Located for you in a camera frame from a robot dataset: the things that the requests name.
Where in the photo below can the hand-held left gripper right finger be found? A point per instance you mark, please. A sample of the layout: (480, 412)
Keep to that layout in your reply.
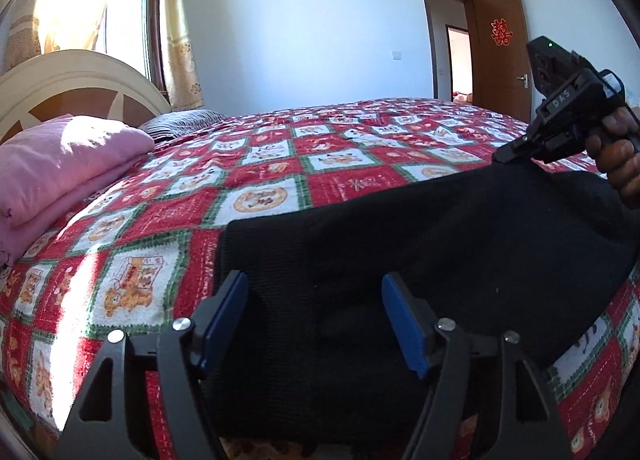
(405, 325)

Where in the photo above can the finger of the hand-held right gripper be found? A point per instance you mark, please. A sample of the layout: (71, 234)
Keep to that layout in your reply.
(512, 150)

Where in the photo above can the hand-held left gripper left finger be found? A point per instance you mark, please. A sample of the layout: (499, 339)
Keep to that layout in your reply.
(225, 320)

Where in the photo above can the black pants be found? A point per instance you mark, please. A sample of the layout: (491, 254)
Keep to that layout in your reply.
(400, 240)

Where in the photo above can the person's right hand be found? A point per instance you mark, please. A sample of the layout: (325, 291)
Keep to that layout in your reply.
(620, 165)

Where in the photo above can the brown wooden door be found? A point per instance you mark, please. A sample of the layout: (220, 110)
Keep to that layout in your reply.
(500, 85)

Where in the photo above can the red paper door decoration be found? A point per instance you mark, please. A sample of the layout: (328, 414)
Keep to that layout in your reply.
(502, 32)

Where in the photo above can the red printed blanket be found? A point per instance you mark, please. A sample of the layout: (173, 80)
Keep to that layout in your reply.
(350, 180)

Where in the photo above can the grey striped pillow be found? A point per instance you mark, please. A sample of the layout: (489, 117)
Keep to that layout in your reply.
(185, 121)

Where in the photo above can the pink folded blanket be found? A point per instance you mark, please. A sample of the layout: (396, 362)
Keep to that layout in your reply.
(60, 165)

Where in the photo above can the yellow patterned curtain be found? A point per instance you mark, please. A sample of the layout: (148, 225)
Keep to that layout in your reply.
(180, 40)

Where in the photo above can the cream wooden headboard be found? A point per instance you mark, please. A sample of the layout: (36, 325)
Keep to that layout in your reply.
(75, 70)

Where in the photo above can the window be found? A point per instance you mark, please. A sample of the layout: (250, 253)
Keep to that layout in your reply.
(132, 25)

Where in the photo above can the sheer yellow curtain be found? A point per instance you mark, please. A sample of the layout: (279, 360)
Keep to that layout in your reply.
(65, 0)

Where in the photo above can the brown door frame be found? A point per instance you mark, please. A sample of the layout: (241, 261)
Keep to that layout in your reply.
(427, 40)

